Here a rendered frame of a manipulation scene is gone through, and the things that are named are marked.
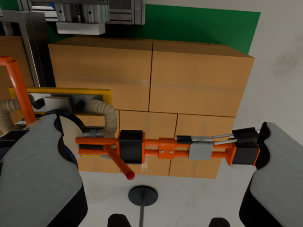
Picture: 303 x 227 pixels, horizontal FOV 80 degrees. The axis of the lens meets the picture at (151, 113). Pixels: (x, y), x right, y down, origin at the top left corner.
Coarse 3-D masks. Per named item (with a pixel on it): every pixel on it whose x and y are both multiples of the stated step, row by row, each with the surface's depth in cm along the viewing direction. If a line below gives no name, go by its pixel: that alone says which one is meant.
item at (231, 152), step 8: (232, 144) 55; (240, 144) 55; (248, 144) 55; (256, 144) 56; (232, 152) 55; (240, 152) 55; (248, 152) 55; (256, 152) 55; (232, 160) 56; (240, 160) 56; (248, 160) 56
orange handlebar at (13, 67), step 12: (0, 60) 44; (12, 60) 45; (12, 72) 45; (12, 84) 47; (24, 84) 49; (24, 96) 49; (24, 108) 50; (96, 144) 56; (108, 144) 56; (156, 144) 56; (168, 144) 55; (180, 144) 56; (228, 144) 56; (168, 156) 57; (180, 156) 58; (216, 156) 58; (228, 156) 57
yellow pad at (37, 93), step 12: (12, 96) 62; (36, 96) 61; (48, 96) 61; (60, 96) 61; (72, 96) 61; (84, 96) 61; (96, 96) 61; (108, 96) 61; (36, 108) 60; (72, 108) 63; (84, 108) 63
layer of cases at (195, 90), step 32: (64, 64) 109; (96, 64) 109; (128, 64) 108; (160, 64) 108; (192, 64) 108; (224, 64) 108; (128, 96) 118; (160, 96) 118; (192, 96) 118; (224, 96) 117; (128, 128) 130; (160, 128) 130; (192, 128) 129; (224, 128) 129; (96, 160) 145; (160, 160) 144; (192, 160) 143
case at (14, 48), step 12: (0, 36) 97; (12, 36) 98; (0, 48) 84; (12, 48) 91; (24, 48) 100; (24, 60) 100; (0, 72) 85; (24, 72) 100; (0, 84) 85; (0, 96) 85; (12, 120) 93; (0, 132) 86
